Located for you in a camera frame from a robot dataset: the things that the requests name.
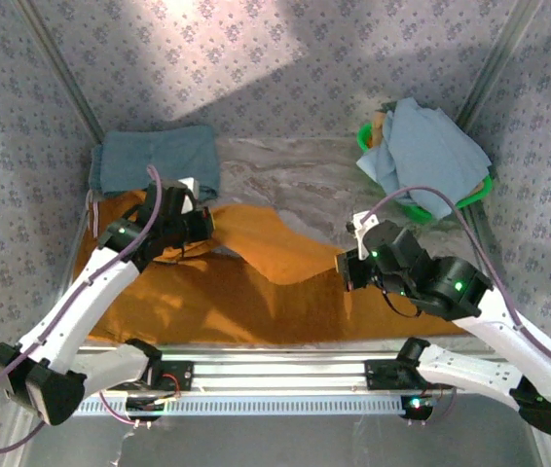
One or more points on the folded blue denim trousers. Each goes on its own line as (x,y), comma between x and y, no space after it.
(158,155)

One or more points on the aluminium mounting rail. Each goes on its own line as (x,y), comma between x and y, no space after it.
(280,370)

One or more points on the orange trousers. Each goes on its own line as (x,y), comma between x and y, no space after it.
(256,301)

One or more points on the tan garment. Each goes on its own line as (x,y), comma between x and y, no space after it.
(378,127)

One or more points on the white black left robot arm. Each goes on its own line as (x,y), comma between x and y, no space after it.
(95,298)

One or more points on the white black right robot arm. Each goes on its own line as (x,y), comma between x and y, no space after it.
(499,340)

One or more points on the green plastic basket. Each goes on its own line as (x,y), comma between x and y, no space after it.
(364,138)

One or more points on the aluminium frame post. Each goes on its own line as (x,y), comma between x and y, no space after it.
(61,73)
(499,58)

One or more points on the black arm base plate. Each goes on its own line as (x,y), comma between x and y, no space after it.
(382,374)
(173,374)

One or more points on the black controller board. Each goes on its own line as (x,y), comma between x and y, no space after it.
(416,406)
(141,404)

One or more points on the light blue trousers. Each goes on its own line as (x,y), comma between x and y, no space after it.
(426,151)

